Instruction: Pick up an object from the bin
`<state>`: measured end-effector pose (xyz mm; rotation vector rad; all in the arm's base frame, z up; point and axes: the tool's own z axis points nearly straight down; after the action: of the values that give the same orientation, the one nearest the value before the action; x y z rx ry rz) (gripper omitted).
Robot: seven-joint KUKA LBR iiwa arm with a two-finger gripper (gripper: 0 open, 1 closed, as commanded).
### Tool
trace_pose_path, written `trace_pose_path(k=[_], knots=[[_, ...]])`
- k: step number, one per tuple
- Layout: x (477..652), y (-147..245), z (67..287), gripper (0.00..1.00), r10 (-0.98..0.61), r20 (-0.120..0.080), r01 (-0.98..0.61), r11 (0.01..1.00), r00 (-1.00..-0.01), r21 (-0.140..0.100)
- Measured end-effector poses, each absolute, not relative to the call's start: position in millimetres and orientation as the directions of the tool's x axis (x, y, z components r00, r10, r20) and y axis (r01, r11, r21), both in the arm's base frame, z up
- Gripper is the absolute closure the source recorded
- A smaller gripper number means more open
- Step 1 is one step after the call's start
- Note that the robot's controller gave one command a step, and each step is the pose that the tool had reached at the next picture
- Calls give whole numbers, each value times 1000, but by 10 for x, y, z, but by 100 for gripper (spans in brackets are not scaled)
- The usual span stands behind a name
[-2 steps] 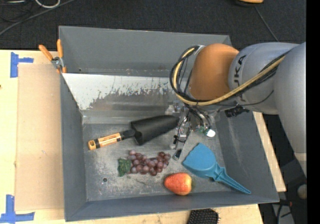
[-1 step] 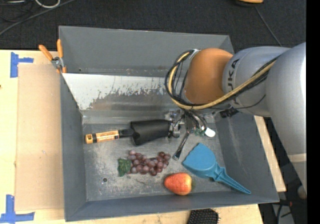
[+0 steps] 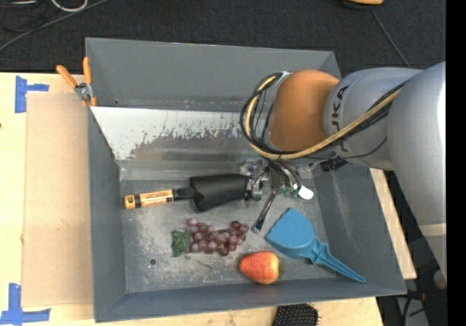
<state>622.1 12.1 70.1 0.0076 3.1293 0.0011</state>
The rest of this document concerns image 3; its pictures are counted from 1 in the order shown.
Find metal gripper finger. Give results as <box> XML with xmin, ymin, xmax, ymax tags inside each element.
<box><xmin>245</xmin><ymin>175</ymin><xmax>264</xmax><ymax>202</ymax></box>
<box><xmin>250</xmin><ymin>188</ymin><xmax>278</xmax><ymax>234</ymax></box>

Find blue plastic scoop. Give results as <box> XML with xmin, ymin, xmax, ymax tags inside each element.
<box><xmin>264</xmin><ymin>207</ymin><xmax>367</xmax><ymax>284</ymax></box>

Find red toy strawberry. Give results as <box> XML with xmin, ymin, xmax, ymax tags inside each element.
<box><xmin>238</xmin><ymin>250</ymin><xmax>282</xmax><ymax>285</ymax></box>

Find purple toy grapes with leaf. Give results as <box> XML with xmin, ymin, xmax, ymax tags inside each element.
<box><xmin>170</xmin><ymin>218</ymin><xmax>250</xmax><ymax>258</ymax></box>

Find black bristle brush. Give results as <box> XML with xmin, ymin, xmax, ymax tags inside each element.
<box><xmin>272</xmin><ymin>303</ymin><xmax>322</xmax><ymax>326</ymax></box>

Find grey metal bin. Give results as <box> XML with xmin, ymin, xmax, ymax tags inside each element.
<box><xmin>84</xmin><ymin>36</ymin><xmax>408</xmax><ymax>324</ymax></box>

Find brown cardboard board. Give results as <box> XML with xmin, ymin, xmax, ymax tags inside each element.
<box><xmin>20</xmin><ymin>91</ymin><xmax>96</xmax><ymax>309</ymax></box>

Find black scoop with orange handle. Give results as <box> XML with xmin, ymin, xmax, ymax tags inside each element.
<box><xmin>122</xmin><ymin>172</ymin><xmax>256</xmax><ymax>213</ymax></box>

